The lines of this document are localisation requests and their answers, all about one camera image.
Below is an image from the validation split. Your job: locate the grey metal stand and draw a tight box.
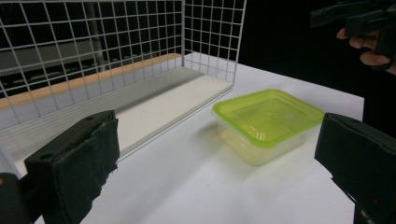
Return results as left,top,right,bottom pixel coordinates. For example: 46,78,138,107
83,1,106,64

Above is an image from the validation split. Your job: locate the light wooden strip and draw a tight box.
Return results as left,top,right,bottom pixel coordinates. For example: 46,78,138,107
0,52,183,110

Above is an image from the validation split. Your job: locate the white wire grid rack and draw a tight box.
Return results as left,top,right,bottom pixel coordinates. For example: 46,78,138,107
0,0,248,179

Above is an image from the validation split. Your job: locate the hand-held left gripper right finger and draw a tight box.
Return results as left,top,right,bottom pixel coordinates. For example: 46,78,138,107
314,112,396,224

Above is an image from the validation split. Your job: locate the clear plastic container green lid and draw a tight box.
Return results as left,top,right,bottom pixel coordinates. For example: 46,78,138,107
212,88,326,167

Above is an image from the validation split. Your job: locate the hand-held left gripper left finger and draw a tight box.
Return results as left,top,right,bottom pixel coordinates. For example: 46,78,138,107
23,109,121,224

